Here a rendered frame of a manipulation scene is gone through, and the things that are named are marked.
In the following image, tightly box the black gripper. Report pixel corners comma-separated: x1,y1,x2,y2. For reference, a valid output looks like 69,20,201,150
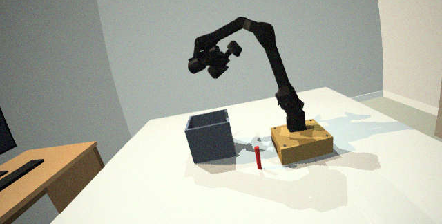
207,40,242,79

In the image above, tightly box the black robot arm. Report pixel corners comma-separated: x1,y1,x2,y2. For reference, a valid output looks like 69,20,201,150
188,17,307,133

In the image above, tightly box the red peg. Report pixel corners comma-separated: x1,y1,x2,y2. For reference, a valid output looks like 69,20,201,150
254,146,262,169

